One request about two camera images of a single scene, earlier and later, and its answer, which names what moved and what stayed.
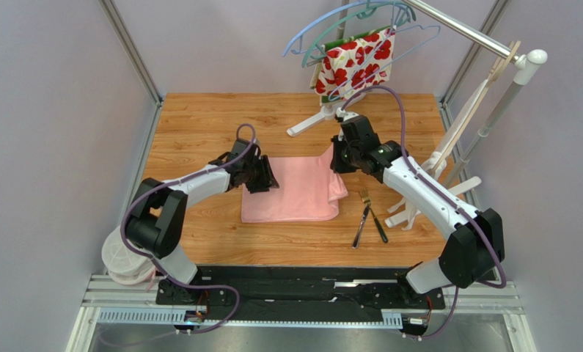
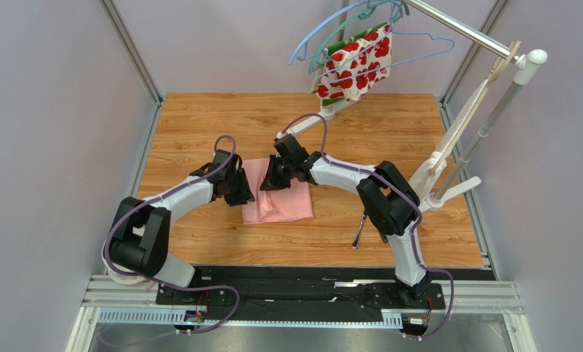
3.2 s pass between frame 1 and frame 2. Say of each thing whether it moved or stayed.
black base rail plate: stayed
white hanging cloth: stayed
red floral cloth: stayed
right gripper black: moved
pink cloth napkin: moved
